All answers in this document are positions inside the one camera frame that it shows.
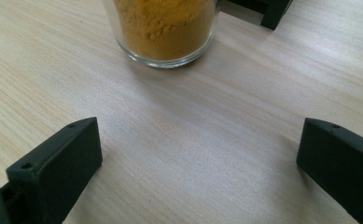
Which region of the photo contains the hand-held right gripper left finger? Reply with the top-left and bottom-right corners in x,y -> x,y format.
6,117 -> 104,224

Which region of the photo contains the jar of amber liquid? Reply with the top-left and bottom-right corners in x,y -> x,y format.
101,0 -> 220,69

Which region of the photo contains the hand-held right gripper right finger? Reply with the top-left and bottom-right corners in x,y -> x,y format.
296,117 -> 363,224

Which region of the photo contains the black metal two-tier rack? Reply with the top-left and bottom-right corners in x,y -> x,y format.
219,0 -> 294,31

